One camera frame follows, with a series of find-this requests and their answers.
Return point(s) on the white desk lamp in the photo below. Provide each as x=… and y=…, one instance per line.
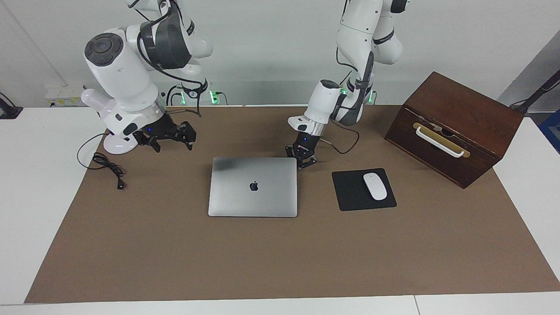
x=94, y=99

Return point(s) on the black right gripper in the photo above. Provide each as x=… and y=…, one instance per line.
x=164, y=129

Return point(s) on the white computer mouse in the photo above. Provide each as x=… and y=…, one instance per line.
x=375, y=187

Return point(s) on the black stand pole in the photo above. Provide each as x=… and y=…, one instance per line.
x=542, y=87

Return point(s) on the blue crate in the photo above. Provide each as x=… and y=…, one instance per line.
x=552, y=127

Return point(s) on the dark wooden box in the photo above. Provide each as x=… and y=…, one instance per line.
x=472, y=118

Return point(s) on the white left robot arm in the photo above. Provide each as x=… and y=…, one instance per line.
x=326, y=100

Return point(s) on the brown table mat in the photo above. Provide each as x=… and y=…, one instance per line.
x=262, y=262

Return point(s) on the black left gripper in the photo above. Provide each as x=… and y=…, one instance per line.
x=304, y=146

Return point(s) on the grey aluminium laptop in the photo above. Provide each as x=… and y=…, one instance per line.
x=253, y=197

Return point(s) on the black clamp mount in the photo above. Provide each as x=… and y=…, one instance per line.
x=6, y=111

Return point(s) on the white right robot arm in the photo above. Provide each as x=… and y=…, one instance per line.
x=122, y=74

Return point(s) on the white power strip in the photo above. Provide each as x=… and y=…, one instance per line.
x=61, y=95

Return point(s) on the black mouse pad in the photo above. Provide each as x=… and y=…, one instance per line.
x=350, y=192

